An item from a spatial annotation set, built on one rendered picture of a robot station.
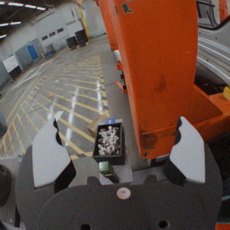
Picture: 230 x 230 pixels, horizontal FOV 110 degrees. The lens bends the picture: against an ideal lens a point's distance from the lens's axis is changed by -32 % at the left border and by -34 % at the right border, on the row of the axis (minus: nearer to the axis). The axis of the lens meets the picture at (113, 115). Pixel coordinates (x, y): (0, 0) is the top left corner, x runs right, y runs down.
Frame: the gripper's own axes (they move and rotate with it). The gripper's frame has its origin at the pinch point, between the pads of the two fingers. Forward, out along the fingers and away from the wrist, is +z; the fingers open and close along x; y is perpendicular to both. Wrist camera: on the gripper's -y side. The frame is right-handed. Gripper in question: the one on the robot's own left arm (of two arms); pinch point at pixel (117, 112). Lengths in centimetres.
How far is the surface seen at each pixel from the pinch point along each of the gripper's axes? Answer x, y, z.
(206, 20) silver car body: 190, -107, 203
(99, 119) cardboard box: -16, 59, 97
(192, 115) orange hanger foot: 26.5, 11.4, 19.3
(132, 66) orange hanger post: 3.1, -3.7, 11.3
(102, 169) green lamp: -4.5, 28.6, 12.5
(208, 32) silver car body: 54, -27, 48
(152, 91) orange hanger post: 8.0, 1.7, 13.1
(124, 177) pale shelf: 5, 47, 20
